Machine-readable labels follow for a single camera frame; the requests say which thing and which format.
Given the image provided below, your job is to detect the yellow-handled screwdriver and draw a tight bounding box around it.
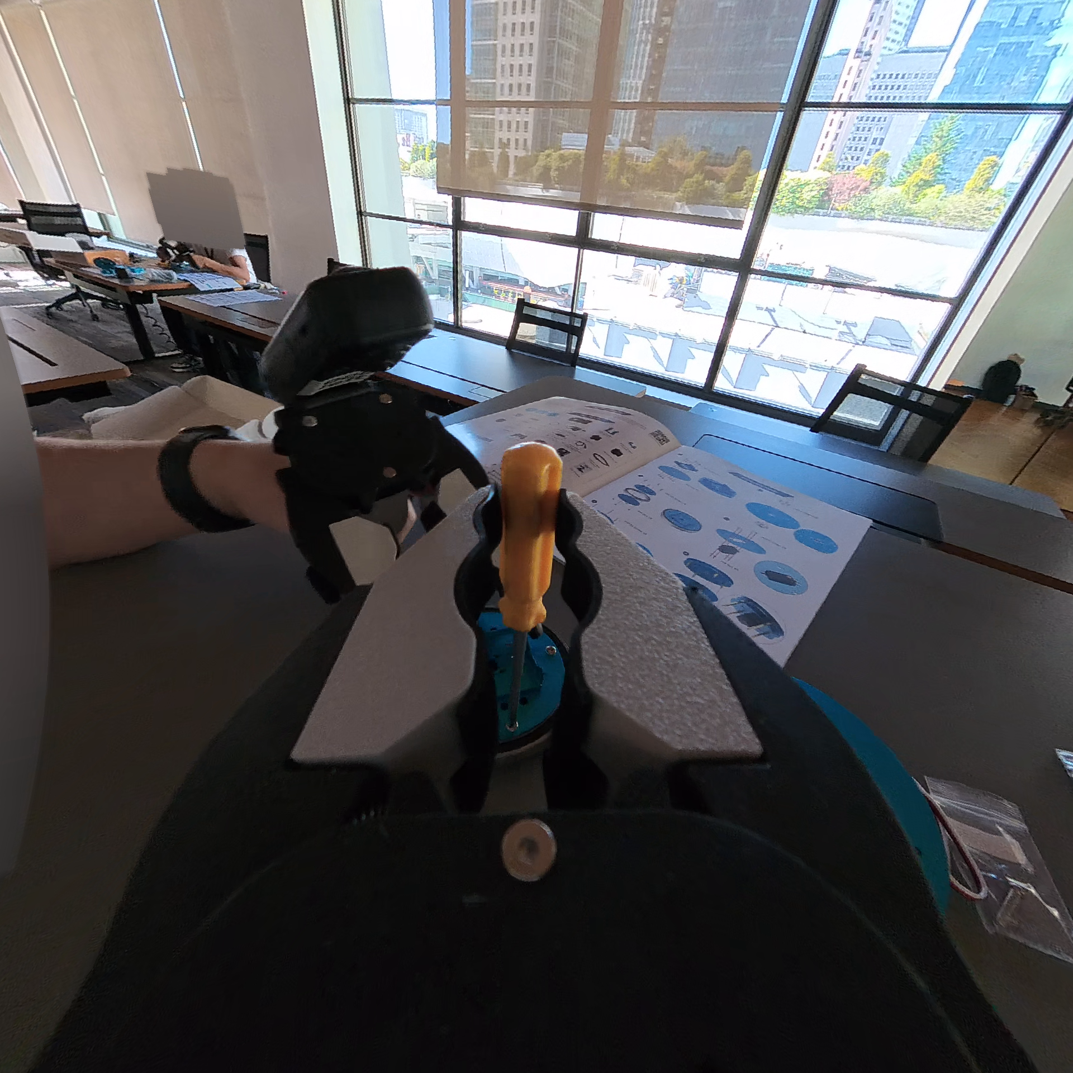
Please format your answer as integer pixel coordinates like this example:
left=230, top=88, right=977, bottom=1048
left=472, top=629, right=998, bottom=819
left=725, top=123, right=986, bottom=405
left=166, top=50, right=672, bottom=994
left=497, top=441, right=564, bottom=730

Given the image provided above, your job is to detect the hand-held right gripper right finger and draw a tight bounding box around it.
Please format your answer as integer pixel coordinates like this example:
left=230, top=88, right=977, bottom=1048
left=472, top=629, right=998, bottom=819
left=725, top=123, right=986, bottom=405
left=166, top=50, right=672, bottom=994
left=543, top=490, right=766, bottom=810

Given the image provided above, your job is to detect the printed instruction booklet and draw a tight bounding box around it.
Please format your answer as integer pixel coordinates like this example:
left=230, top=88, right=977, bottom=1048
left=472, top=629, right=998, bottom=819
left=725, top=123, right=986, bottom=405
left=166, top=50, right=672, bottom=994
left=444, top=396, right=875, bottom=669

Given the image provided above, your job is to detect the red white servo cable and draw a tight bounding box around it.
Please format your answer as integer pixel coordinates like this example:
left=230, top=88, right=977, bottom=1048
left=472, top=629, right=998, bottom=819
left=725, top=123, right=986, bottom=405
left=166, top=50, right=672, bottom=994
left=916, top=778, right=990, bottom=900

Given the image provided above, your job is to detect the beige roller blind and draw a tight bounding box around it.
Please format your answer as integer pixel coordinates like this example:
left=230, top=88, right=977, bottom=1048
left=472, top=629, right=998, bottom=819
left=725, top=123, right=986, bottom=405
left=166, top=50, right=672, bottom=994
left=436, top=0, right=810, bottom=229

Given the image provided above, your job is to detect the large window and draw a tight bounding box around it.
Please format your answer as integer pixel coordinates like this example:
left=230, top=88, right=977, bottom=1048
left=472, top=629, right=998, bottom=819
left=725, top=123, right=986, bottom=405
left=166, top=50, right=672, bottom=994
left=339, top=0, right=1073, bottom=420

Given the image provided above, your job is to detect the black slatted chair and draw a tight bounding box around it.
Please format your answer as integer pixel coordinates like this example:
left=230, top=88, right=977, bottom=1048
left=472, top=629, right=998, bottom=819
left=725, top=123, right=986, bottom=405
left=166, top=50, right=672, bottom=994
left=505, top=297, right=590, bottom=367
left=810, top=363, right=975, bottom=464

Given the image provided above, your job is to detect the black wristband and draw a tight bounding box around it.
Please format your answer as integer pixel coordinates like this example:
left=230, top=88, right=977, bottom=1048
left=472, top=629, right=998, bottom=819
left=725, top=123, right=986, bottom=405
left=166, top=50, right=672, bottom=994
left=158, top=425, right=253, bottom=533

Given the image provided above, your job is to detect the clear bag with white label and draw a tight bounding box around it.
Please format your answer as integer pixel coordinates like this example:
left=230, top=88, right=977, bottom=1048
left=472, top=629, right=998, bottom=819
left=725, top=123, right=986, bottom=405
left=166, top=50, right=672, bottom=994
left=920, top=775, right=1073, bottom=963

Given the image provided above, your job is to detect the blue round bracket base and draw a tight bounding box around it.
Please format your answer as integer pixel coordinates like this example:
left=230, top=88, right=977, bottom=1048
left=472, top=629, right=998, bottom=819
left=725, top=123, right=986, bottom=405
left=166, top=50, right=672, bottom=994
left=473, top=607, right=571, bottom=747

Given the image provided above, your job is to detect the blue round plate with servo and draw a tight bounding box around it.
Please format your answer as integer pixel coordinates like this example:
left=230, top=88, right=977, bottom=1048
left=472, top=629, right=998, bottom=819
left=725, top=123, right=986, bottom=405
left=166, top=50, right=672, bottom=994
left=786, top=676, right=953, bottom=920

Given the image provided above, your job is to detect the person's left hand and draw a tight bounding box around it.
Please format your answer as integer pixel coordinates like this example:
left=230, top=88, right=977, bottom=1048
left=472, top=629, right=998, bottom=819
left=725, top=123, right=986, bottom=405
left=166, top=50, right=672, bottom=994
left=220, top=436, right=295, bottom=533

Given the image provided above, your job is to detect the white cardboard tray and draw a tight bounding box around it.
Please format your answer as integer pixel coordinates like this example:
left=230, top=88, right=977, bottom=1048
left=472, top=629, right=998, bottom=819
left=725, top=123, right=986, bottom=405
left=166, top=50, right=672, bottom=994
left=88, top=374, right=282, bottom=443

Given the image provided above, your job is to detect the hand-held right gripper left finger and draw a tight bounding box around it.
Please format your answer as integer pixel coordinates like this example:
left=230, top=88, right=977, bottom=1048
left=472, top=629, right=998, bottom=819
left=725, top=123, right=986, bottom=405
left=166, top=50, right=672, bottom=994
left=291, top=486, right=504, bottom=810

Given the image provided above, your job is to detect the black office chair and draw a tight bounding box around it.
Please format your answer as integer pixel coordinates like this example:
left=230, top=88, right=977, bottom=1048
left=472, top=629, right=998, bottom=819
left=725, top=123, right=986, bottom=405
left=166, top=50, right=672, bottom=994
left=18, top=200, right=103, bottom=321

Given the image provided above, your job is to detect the person's left forearm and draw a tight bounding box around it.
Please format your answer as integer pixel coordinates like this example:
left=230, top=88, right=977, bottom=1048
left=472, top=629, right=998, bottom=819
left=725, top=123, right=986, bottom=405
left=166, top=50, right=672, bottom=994
left=35, top=436, right=189, bottom=569

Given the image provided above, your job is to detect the dark grey desk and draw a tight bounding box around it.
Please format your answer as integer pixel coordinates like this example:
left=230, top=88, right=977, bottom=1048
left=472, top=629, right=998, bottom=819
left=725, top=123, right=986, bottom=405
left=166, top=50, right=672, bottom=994
left=0, top=379, right=1073, bottom=1073

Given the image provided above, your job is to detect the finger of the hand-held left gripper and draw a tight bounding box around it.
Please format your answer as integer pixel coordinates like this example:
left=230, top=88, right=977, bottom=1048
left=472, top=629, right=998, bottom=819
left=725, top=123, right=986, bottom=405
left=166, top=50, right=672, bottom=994
left=329, top=510, right=403, bottom=590

